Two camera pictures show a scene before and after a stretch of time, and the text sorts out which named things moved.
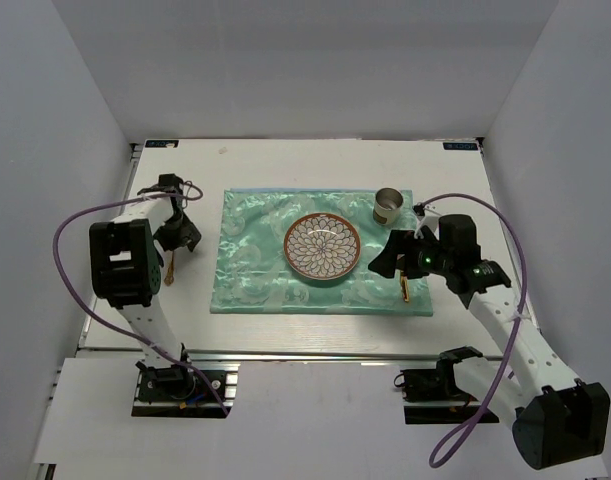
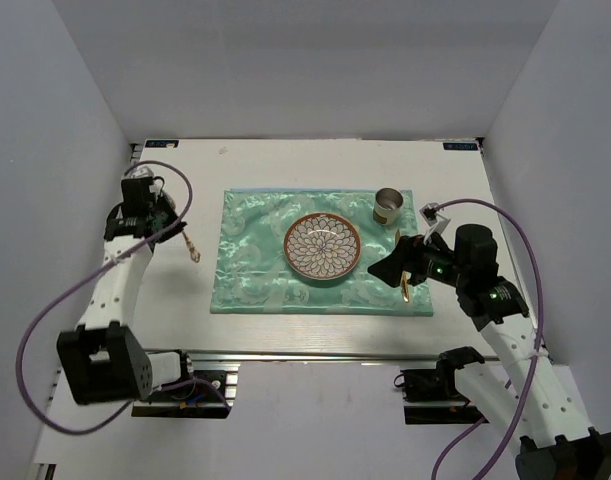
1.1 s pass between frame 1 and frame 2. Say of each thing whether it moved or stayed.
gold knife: stayed
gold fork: moved
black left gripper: moved
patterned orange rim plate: stayed
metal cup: stayed
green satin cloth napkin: stayed
